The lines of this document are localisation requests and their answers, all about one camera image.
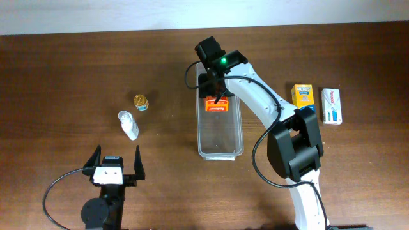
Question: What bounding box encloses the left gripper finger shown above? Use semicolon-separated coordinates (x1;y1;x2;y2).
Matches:
134;145;146;180
84;145;101;168

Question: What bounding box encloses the orange medicine box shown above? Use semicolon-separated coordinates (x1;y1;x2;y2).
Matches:
204;96;229;112

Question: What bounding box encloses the small gold-lid jar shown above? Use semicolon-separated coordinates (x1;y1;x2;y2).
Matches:
133;94;149;111

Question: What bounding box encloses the yellow Woods medicine box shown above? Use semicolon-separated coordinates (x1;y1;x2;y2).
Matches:
291;84;316;111

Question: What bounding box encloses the white Panadol box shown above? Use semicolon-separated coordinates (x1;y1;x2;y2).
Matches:
321;88;343;125

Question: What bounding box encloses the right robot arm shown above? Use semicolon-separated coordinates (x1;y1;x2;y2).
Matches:
195;36;331;230

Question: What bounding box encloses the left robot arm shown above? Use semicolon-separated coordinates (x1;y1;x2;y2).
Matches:
81;146;146;229

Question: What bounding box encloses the clear plastic container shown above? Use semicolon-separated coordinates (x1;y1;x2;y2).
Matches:
195;60;245;161

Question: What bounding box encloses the white spray bottle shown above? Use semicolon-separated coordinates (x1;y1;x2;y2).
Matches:
118;111;139;141

